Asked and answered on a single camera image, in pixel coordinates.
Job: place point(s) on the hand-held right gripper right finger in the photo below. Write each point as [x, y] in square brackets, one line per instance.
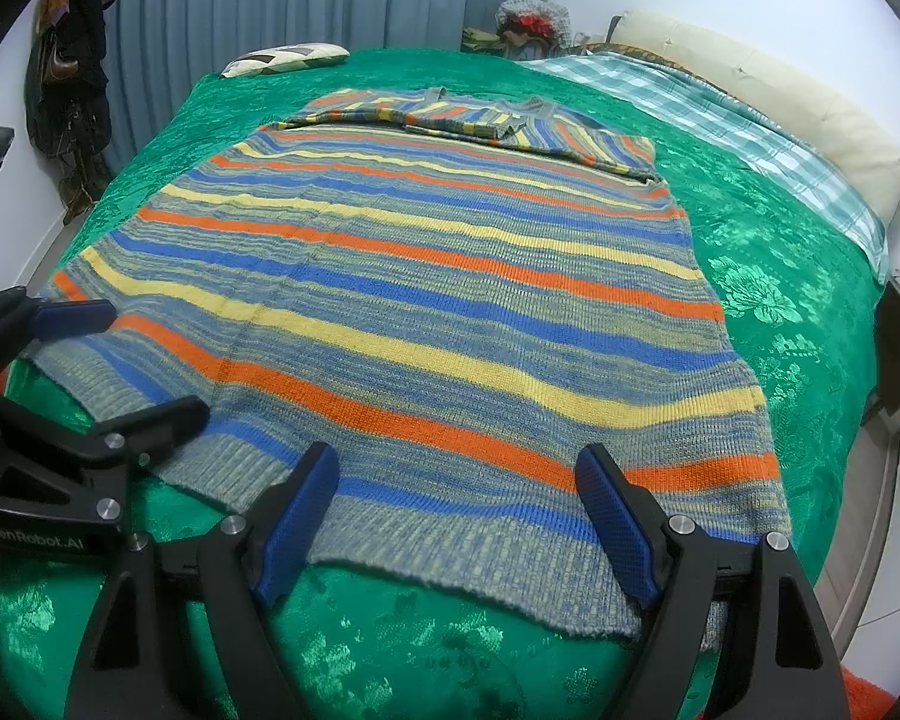
[615, 525]

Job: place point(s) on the olive green folded cloth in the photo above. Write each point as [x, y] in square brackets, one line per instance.
[480, 39]

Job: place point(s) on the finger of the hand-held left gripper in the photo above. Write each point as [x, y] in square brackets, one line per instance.
[71, 319]
[157, 424]

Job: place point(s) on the cream pillow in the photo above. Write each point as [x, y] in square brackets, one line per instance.
[780, 90]

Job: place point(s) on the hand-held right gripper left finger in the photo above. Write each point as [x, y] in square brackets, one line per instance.
[292, 532]

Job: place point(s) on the striped knit sweater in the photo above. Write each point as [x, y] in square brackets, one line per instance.
[420, 315]

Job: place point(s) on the lace-covered basket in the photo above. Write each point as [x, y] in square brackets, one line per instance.
[532, 19]

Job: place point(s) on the green floral bedspread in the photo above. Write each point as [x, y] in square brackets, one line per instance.
[780, 300]

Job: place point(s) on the small patterned cushion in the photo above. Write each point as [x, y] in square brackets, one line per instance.
[285, 60]

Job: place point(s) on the orange shaggy rug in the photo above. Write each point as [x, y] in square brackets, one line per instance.
[862, 701]

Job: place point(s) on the dark wooden nightstand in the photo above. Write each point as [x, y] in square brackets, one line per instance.
[896, 345]

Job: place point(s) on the blue-grey curtain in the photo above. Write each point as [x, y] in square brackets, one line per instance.
[307, 7]

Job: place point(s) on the green checked bed sheet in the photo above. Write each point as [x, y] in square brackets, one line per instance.
[757, 135]

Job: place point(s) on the dark hanging clothes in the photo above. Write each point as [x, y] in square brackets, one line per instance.
[71, 90]

